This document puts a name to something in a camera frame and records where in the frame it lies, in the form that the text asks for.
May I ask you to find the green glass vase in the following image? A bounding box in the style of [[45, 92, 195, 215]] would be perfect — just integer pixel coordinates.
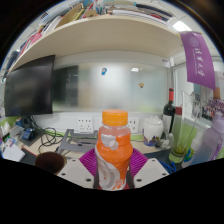
[[168, 123, 198, 164]]

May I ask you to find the black desk mat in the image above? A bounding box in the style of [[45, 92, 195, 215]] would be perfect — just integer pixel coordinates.
[[19, 146, 174, 176]]

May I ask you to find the white wall socket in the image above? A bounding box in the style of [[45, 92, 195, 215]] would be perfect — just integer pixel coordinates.
[[127, 116, 140, 134], [77, 116, 94, 133]]

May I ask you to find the purple pennant banner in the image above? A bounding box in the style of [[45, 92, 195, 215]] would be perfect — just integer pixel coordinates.
[[179, 31, 217, 90]]

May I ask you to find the white ceramic jar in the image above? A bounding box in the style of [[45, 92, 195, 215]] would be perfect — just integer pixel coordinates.
[[142, 115, 164, 147]]

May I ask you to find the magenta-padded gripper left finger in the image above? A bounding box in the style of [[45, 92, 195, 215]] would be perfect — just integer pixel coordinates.
[[57, 148, 99, 190]]

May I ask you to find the yellow cup with red flowers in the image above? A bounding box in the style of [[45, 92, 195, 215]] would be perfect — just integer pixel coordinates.
[[34, 151, 68, 176]]

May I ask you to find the group photo poster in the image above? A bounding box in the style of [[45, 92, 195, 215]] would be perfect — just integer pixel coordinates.
[[199, 96, 224, 123]]

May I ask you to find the orange drink bottle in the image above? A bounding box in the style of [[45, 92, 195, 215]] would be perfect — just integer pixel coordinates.
[[94, 109, 134, 191]]

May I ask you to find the dark wine bottle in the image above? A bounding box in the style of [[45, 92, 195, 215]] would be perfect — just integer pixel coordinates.
[[162, 87, 177, 139]]

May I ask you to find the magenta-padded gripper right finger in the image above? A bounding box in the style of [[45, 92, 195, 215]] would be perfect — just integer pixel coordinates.
[[125, 148, 170, 190]]

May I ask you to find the wooden shelf with books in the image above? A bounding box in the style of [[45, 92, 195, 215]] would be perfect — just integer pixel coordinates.
[[3, 0, 188, 73]]

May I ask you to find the purple water bottle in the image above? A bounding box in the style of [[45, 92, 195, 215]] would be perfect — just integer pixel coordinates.
[[191, 111, 224, 166]]

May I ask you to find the ceiling light panel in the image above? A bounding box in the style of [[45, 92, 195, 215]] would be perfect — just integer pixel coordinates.
[[172, 20, 193, 33]]

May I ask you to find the grey metal laptop stand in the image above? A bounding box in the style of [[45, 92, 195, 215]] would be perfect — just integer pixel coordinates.
[[56, 128, 99, 156]]

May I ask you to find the black computer monitor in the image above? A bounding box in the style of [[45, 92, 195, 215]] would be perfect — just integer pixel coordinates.
[[3, 54, 56, 129]]

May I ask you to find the black cable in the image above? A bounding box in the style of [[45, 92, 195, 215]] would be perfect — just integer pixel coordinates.
[[39, 126, 65, 148]]

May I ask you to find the white paper sheet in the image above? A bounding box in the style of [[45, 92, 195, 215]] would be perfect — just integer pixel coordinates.
[[1, 143, 26, 163]]

